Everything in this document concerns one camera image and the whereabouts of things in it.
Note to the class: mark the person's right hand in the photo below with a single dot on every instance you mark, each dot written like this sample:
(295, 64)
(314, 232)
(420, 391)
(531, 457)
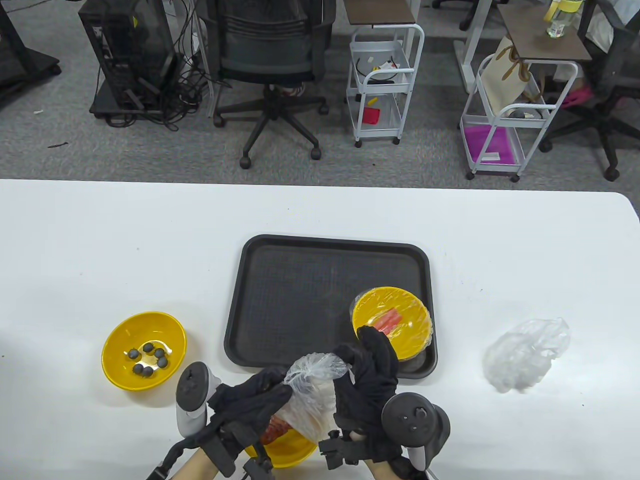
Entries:
(370, 390)

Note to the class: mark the group of dark grey balls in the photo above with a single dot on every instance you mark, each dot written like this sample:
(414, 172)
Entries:
(148, 346)

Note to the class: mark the red flat item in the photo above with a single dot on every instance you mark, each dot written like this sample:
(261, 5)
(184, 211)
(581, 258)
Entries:
(371, 116)

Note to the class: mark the yellow bowl with red sticks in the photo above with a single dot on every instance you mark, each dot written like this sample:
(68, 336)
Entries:
(410, 320)

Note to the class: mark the person's left forearm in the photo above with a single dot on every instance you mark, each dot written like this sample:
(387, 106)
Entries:
(197, 467)

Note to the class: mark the black platform base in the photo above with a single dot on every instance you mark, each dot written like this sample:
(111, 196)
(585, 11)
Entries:
(107, 107)

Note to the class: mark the black plastic tray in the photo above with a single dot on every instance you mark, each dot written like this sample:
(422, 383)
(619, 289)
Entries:
(300, 300)

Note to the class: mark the grey white handheld controller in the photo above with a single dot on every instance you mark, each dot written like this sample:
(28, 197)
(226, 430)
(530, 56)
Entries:
(415, 415)
(192, 385)

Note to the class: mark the person's left hand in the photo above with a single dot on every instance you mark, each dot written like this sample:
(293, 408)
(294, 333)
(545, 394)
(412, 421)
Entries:
(245, 405)

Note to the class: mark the white paper slip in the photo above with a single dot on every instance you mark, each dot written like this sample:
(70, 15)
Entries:
(491, 156)

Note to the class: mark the yellow bowl with meat slab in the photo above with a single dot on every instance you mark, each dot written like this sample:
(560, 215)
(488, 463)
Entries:
(312, 385)

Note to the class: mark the white utility cart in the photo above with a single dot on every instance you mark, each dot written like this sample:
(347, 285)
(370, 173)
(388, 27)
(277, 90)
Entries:
(375, 48)
(525, 106)

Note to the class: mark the black mesh office chair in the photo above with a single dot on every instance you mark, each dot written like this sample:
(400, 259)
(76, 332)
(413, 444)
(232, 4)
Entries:
(607, 75)
(270, 45)

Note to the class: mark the brown side table top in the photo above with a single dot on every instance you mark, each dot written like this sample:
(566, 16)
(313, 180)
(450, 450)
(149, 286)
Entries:
(540, 45)
(380, 12)

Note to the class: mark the red white crab stick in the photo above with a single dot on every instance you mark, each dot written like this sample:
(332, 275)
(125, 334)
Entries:
(392, 325)
(387, 317)

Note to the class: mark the clear plastic food cover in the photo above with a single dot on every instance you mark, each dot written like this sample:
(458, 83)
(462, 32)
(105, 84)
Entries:
(525, 355)

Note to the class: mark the black computer tower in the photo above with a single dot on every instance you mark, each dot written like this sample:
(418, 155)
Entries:
(125, 45)

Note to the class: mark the person's right forearm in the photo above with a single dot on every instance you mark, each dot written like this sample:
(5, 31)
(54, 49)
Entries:
(382, 472)

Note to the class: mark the black stand base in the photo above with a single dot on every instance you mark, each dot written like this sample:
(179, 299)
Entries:
(20, 65)

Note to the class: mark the clear bottle with yellow lid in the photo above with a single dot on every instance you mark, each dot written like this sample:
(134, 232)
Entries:
(556, 27)

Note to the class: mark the brown red steak piece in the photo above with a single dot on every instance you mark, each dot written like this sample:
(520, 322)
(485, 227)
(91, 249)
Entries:
(275, 432)

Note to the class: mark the purple tray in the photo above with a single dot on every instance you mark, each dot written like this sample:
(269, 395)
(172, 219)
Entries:
(482, 142)

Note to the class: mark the beige tote bag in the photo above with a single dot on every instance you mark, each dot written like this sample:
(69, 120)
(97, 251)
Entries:
(502, 80)

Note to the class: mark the white desk leg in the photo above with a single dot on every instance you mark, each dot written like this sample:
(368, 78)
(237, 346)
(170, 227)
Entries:
(470, 55)

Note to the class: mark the black chair base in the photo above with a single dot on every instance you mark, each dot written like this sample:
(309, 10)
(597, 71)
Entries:
(467, 17)

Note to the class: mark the yellow plastic bowl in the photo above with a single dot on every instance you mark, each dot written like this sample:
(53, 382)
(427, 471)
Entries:
(290, 452)
(120, 375)
(395, 292)

